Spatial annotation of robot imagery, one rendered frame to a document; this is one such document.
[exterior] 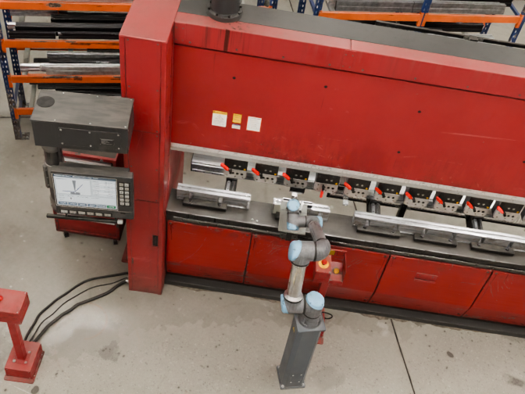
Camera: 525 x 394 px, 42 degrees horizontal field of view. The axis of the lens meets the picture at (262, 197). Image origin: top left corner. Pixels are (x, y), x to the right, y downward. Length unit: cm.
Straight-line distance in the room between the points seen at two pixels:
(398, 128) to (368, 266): 120
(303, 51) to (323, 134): 62
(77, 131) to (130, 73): 42
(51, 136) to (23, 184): 235
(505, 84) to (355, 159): 99
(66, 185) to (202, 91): 95
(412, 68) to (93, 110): 172
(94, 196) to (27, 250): 171
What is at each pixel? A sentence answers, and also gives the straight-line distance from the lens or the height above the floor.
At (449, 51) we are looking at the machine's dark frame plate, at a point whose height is 230.
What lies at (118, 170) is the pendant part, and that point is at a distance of 390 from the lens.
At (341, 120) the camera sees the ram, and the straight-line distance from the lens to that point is 405.
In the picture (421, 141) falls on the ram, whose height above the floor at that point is 173.
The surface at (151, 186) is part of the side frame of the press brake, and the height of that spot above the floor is 120.
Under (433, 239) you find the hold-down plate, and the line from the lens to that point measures 480.
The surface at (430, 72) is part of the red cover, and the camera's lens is 384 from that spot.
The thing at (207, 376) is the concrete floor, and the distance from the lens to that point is 492.
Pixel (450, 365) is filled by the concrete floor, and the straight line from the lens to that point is 538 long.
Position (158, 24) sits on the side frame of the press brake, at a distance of 371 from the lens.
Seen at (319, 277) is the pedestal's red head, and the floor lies 72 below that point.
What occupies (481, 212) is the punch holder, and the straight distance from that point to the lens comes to 467.
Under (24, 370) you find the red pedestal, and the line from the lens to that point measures 489.
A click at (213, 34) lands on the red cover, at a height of 226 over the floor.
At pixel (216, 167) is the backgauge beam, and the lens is 479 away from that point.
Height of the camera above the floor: 437
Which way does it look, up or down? 47 degrees down
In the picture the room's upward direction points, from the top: 10 degrees clockwise
